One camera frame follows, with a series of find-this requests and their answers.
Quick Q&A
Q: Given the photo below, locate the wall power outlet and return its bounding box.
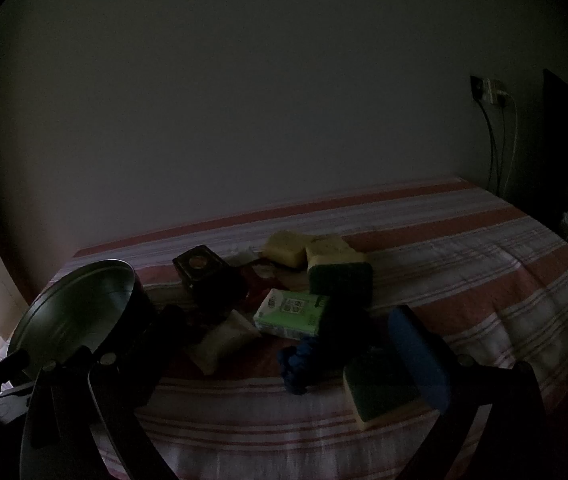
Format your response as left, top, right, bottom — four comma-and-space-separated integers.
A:
470, 75, 509, 107

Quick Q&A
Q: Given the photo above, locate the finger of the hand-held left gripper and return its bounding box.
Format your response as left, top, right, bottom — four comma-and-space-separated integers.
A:
0, 350, 35, 413

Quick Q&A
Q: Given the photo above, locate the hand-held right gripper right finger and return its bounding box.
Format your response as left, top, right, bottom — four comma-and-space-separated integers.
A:
388, 305, 552, 480

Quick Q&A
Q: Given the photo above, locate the red striped blanket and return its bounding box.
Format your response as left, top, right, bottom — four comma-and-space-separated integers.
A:
29, 176, 568, 480

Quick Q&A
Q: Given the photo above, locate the round metal tin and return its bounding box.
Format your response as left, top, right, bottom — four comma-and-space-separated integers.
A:
6, 259, 157, 378

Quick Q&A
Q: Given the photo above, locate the white soft packet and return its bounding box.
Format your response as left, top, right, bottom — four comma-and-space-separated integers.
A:
195, 310, 261, 376

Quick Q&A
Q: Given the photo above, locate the white plug charger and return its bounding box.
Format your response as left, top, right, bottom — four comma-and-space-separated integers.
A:
486, 80, 510, 107

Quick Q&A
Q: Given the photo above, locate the green white tissue pack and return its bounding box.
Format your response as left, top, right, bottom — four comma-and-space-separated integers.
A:
254, 289, 331, 339

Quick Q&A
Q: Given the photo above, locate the yellow green scouring sponge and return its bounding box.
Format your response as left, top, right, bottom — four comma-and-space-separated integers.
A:
342, 347, 432, 433
308, 254, 373, 307
305, 236, 351, 260
264, 230, 309, 268

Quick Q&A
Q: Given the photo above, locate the black square box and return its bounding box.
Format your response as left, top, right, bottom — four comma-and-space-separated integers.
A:
172, 245, 247, 321

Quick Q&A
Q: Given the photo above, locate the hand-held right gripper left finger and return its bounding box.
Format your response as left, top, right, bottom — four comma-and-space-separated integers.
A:
19, 305, 189, 480

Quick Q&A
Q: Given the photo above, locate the dark blue scrunchie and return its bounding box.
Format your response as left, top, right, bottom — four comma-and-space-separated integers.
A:
278, 332, 345, 396

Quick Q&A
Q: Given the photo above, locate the red packet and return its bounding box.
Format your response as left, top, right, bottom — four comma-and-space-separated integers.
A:
239, 262, 289, 306

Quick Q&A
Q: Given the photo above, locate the white power cable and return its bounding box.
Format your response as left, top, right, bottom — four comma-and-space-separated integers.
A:
504, 92, 519, 197

